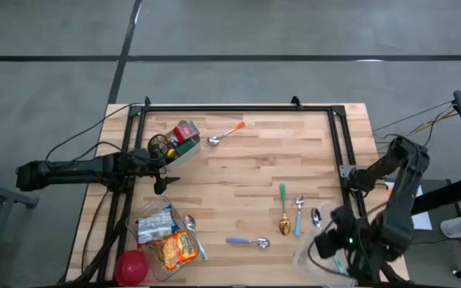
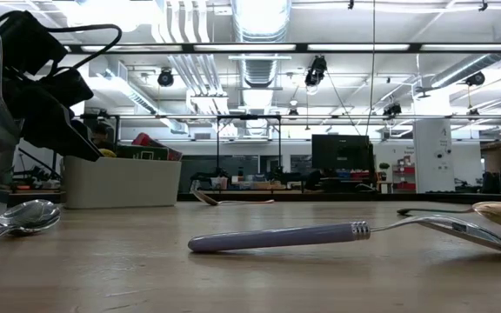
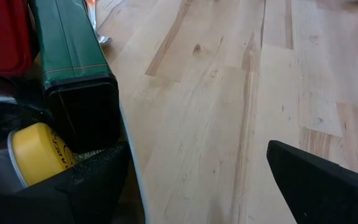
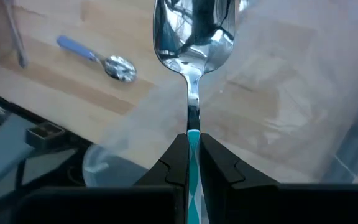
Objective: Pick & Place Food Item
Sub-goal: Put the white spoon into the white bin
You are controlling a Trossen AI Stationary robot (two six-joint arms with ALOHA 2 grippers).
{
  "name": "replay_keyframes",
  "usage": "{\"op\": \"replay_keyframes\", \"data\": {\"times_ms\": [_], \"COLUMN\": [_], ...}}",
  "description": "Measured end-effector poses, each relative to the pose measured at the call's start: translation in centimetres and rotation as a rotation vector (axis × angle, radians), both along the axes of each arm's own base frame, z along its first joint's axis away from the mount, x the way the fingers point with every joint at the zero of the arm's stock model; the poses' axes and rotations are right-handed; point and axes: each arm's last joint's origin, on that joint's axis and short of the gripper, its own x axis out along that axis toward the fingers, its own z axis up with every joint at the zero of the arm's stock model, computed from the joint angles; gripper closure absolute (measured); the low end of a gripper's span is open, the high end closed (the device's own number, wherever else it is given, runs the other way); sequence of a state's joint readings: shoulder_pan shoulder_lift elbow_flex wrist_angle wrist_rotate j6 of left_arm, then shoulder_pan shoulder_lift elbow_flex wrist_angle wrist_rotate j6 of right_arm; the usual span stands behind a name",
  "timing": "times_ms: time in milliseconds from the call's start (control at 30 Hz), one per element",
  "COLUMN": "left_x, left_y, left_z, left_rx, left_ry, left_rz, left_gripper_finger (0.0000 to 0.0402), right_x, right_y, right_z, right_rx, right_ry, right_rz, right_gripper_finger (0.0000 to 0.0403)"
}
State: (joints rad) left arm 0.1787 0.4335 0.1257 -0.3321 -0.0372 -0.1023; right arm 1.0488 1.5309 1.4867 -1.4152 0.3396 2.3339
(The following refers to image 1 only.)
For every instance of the white plastic bin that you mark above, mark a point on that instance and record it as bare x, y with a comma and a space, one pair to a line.
186, 158

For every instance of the red lidded spice jar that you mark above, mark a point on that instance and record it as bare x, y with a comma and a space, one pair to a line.
188, 130

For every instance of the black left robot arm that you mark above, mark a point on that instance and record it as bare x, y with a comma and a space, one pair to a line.
78, 170

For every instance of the clear glass spice jar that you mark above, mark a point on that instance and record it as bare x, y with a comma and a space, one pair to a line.
173, 140

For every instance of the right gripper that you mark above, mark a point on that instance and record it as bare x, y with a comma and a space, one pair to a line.
348, 232

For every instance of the blue ramen noodle packet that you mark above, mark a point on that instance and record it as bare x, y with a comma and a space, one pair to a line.
173, 219

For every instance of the white paper sheet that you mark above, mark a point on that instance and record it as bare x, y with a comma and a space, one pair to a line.
424, 220

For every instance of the black spice can yellow lid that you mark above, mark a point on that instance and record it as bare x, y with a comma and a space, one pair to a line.
159, 145

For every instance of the orange spice bottle yellow cap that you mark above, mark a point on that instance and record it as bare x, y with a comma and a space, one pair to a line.
170, 153

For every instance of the orange ramen noodle packet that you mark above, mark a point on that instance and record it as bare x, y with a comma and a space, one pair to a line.
179, 251

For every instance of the red plastic ball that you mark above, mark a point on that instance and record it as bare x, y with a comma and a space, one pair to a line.
131, 268

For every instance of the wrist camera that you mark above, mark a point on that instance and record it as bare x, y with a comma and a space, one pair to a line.
325, 245
160, 188

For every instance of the grey metal stand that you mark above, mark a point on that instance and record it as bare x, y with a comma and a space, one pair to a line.
22, 200

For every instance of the black table frame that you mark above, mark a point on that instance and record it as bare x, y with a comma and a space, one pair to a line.
234, 108

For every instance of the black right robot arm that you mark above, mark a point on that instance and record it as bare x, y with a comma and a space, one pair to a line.
406, 192

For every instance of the green spice tin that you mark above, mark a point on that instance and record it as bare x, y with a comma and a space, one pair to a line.
186, 147

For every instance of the silver utensil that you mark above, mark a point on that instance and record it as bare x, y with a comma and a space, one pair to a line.
285, 228

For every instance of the all-metal spoon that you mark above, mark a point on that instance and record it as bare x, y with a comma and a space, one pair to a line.
190, 222

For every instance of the small plain metal spoon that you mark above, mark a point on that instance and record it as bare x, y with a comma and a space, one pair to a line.
316, 218

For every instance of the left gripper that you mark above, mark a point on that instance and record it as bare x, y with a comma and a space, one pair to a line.
150, 170

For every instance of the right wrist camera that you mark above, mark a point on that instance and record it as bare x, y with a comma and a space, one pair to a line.
325, 245

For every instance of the clear plastic container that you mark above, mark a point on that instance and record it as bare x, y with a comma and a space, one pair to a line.
306, 260
150, 264

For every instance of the black beam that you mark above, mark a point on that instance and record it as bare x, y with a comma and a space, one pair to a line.
454, 192

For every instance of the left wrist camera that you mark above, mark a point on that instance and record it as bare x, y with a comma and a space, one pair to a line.
160, 188

